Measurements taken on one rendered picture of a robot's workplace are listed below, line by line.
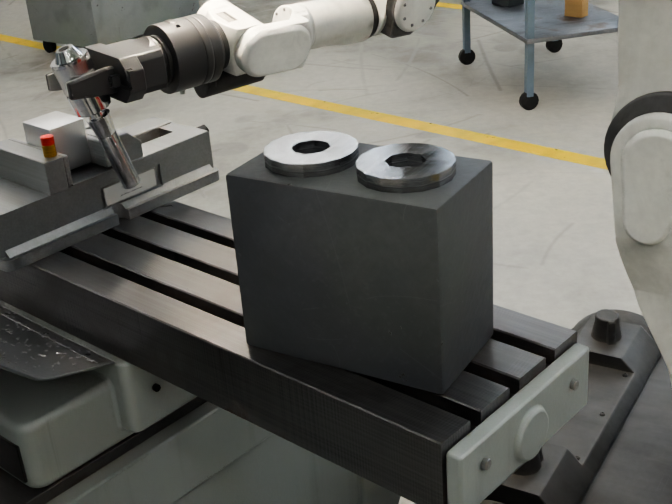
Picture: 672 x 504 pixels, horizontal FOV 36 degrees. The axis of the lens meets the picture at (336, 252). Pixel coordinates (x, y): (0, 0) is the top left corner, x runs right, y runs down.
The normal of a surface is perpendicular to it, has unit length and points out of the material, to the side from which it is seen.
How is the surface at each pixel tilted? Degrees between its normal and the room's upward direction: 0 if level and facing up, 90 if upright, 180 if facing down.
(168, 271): 0
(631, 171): 90
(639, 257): 115
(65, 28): 90
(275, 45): 104
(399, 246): 90
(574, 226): 0
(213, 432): 90
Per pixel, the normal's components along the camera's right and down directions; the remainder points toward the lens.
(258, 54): 0.63, 0.50
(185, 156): 0.75, 0.25
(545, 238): -0.07, -0.90
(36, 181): -0.66, 0.37
